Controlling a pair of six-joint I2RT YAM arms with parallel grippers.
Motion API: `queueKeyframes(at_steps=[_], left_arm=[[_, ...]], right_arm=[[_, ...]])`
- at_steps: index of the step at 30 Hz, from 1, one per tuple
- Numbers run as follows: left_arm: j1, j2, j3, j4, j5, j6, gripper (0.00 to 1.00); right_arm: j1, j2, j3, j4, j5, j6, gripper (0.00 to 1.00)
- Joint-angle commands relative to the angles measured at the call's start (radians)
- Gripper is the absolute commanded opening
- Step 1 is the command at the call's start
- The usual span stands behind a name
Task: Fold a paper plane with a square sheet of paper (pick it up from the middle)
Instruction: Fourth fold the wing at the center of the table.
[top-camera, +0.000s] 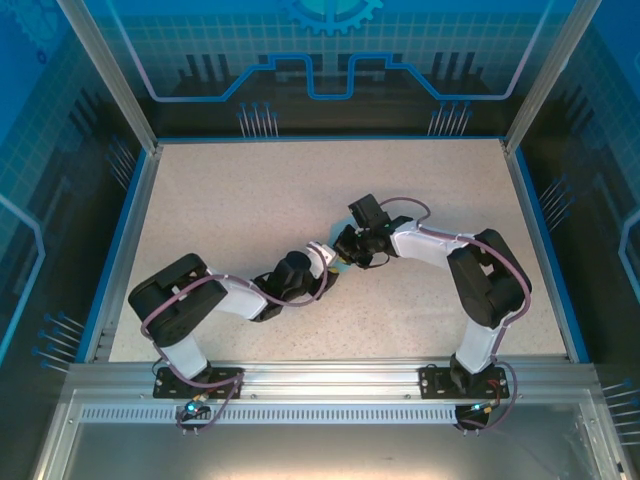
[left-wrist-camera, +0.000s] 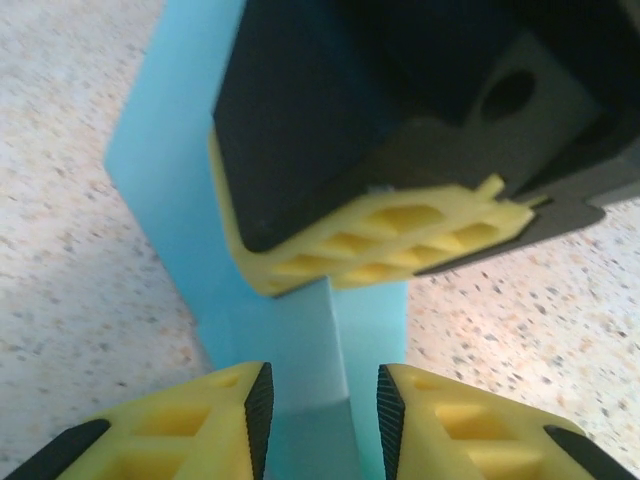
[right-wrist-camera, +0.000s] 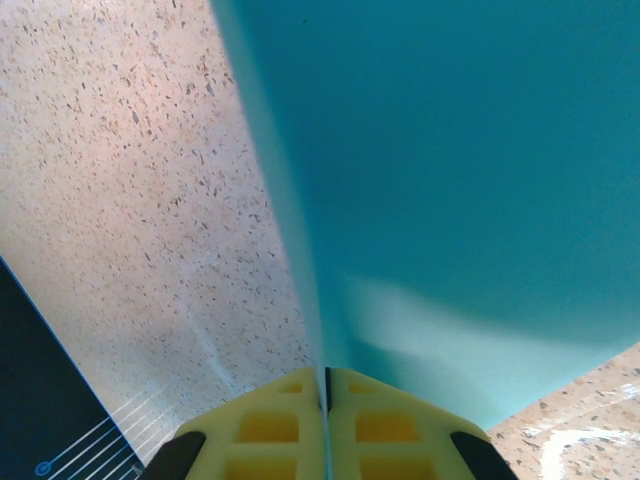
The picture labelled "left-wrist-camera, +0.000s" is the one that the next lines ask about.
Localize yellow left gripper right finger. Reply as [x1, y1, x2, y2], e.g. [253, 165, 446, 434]
[377, 363, 640, 480]

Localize light blue paper sheet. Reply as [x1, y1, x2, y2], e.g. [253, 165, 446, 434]
[103, 0, 410, 480]

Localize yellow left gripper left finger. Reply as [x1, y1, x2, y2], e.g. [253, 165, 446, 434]
[0, 361, 275, 480]

